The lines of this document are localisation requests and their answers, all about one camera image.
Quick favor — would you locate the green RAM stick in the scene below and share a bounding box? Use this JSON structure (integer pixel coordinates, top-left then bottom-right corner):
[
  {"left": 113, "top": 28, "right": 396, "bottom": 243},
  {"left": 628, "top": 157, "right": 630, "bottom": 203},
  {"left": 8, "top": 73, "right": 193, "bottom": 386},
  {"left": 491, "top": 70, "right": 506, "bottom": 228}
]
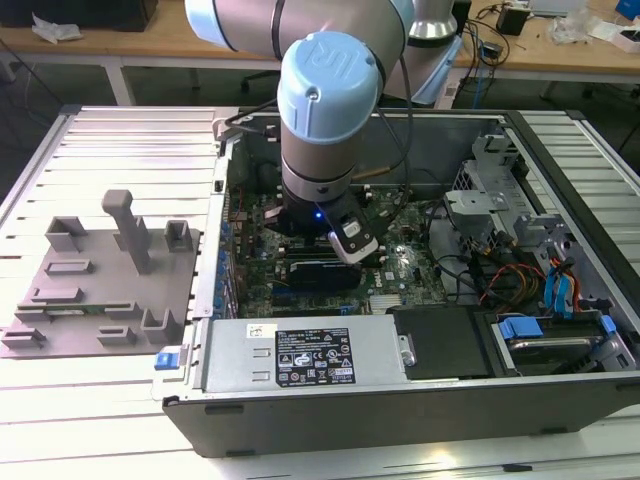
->
[
  {"left": 43, "top": 304, "right": 137, "bottom": 318},
  {"left": 285, "top": 243, "right": 334, "bottom": 259}
]

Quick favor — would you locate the black graphics card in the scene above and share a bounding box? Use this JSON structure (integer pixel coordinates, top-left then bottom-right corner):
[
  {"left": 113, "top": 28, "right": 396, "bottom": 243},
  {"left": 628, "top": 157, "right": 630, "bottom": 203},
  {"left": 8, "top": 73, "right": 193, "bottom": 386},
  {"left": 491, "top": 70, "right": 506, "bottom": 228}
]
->
[{"left": 287, "top": 259, "right": 364, "bottom": 292}]

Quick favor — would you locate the green motherboard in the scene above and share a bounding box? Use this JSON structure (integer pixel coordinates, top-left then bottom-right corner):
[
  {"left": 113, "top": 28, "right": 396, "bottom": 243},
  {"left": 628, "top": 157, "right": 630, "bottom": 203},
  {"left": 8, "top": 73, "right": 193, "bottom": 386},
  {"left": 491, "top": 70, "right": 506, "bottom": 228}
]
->
[{"left": 227, "top": 187, "right": 446, "bottom": 319}]

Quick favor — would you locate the silver chipset heatsink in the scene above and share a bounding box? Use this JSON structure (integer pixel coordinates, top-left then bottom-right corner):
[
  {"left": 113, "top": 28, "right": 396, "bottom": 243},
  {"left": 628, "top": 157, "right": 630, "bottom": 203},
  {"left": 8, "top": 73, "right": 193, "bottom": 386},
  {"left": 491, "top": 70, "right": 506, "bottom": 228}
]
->
[{"left": 368, "top": 294, "right": 404, "bottom": 315}]

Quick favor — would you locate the grey case latch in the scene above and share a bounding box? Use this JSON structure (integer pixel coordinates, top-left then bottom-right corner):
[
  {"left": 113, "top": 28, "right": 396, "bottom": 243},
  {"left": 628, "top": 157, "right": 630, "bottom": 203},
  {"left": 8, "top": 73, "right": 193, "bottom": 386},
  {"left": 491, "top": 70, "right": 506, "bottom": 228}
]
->
[{"left": 212, "top": 117, "right": 242, "bottom": 142}]

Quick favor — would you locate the silver power supply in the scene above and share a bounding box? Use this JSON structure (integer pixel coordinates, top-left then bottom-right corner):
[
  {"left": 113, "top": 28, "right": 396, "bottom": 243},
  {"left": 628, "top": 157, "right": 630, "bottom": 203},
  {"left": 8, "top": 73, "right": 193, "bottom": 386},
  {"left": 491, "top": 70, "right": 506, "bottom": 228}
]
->
[{"left": 202, "top": 317, "right": 406, "bottom": 394}]

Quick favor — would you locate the metal drive cage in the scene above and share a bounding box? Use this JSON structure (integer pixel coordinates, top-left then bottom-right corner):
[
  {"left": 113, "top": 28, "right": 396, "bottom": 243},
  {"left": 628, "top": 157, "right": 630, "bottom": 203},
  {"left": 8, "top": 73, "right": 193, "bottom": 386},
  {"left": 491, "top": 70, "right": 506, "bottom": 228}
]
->
[{"left": 442, "top": 130, "right": 551, "bottom": 261}]

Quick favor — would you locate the black drive bay cover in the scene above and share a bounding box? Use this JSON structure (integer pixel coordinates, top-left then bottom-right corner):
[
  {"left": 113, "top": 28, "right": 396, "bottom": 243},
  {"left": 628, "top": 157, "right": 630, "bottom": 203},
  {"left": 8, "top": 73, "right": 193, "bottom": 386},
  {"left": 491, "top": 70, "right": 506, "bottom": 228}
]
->
[{"left": 391, "top": 304, "right": 496, "bottom": 380}]

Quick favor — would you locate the grey parts rack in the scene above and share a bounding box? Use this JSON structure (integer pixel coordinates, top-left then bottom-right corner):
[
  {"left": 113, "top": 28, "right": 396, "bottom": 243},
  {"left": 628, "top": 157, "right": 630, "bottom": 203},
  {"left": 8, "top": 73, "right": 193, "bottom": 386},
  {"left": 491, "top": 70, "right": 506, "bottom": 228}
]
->
[{"left": 0, "top": 188, "right": 204, "bottom": 361}]

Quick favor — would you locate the black PC case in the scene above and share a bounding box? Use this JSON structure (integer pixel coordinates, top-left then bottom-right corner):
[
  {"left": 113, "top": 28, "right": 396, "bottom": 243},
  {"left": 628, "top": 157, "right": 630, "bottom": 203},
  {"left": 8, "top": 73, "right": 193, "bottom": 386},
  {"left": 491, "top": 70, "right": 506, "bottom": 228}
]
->
[{"left": 162, "top": 107, "right": 640, "bottom": 459}]

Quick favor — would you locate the wooden desk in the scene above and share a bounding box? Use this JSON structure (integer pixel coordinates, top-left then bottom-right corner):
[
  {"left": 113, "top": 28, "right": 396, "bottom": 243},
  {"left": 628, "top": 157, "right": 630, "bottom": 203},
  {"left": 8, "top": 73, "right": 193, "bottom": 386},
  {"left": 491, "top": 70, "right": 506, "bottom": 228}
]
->
[{"left": 0, "top": 19, "right": 640, "bottom": 109}]

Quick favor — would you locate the hard disk in blue carrier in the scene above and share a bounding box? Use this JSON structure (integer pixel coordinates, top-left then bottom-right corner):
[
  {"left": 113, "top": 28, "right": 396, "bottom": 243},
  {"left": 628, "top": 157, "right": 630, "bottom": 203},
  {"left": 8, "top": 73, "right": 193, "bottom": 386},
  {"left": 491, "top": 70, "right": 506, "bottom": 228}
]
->
[{"left": 492, "top": 313, "right": 626, "bottom": 377}]

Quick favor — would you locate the small black speaker box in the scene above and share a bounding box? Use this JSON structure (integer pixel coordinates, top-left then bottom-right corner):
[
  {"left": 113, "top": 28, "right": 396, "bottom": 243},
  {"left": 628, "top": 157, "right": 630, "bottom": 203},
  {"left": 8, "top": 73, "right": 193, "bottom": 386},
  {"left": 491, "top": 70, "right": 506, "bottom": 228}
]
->
[{"left": 496, "top": 5, "right": 530, "bottom": 37}]

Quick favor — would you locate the black computer box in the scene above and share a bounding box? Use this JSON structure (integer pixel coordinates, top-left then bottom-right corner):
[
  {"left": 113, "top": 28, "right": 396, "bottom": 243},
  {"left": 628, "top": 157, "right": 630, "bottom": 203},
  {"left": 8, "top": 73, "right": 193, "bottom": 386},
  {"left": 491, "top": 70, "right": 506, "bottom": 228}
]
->
[{"left": 0, "top": 0, "right": 160, "bottom": 32}]

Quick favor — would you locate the crumpled plastic bag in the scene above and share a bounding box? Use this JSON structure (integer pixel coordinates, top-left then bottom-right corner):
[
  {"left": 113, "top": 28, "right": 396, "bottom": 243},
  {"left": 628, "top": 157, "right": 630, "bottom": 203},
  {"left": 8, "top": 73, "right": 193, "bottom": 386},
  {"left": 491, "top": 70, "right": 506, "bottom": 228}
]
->
[{"left": 30, "top": 12, "right": 84, "bottom": 45}]

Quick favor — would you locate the clear plastic bag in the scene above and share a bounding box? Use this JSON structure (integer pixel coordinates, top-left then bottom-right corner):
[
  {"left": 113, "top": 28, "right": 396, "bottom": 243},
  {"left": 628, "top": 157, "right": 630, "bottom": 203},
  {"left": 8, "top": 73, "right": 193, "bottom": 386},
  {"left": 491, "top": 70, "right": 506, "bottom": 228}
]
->
[{"left": 544, "top": 4, "right": 601, "bottom": 44}]

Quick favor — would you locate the silver laptop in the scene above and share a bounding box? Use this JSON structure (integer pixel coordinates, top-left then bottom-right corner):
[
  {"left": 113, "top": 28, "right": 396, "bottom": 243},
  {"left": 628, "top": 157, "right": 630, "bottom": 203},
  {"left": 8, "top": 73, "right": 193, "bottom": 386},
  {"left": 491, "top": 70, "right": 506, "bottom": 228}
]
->
[{"left": 528, "top": 0, "right": 587, "bottom": 15}]

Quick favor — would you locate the white cardboard box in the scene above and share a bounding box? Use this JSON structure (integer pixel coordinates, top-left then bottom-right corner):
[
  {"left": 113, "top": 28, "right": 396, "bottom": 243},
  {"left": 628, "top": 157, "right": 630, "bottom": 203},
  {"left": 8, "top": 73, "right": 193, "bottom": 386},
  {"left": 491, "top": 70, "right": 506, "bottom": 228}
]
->
[{"left": 589, "top": 19, "right": 640, "bottom": 54}]

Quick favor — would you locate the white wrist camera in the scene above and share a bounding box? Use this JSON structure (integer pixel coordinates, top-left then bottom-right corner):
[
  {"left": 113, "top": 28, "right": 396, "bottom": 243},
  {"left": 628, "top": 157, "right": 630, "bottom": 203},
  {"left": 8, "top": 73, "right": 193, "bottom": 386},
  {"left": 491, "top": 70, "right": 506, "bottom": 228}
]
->
[{"left": 327, "top": 212, "right": 380, "bottom": 265}]

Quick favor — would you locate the black camera cable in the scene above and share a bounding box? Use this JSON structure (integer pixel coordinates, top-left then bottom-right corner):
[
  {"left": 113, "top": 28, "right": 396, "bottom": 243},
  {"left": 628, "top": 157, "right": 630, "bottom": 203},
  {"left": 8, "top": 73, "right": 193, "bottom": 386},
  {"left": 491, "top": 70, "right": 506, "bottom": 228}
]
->
[{"left": 372, "top": 49, "right": 416, "bottom": 226}]

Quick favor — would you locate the orange power wire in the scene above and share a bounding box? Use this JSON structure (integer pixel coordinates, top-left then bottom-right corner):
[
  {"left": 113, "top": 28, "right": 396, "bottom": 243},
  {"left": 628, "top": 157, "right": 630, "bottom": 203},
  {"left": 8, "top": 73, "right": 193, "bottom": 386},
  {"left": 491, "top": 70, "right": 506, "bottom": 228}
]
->
[{"left": 479, "top": 263, "right": 546, "bottom": 306}]

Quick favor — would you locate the blue disk wire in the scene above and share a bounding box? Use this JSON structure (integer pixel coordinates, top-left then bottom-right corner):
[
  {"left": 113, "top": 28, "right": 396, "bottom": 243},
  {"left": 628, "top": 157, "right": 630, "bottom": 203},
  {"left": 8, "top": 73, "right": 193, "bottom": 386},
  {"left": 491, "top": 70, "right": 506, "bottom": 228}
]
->
[
  {"left": 559, "top": 255, "right": 577, "bottom": 321},
  {"left": 544, "top": 264, "right": 565, "bottom": 321}
]

